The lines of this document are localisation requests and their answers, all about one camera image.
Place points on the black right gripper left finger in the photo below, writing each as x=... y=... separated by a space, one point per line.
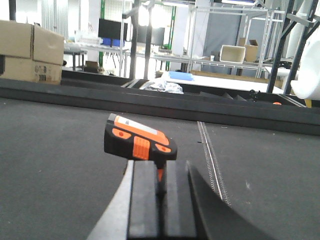
x=132 y=214

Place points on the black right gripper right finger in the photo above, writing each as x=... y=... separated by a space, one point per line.
x=192 y=211

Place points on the large stacked cardboard box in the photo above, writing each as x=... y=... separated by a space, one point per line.
x=30 y=53

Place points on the crumpled silver foil bag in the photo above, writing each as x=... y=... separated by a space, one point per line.
x=165 y=87

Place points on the blue foam pad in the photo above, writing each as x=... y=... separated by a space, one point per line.
x=177 y=75

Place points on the white plastic tub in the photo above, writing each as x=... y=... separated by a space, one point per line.
x=232 y=54

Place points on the metal shelving rack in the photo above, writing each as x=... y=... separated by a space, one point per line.
x=216 y=24

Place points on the black computer monitor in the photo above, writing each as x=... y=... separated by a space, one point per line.
x=109 y=29

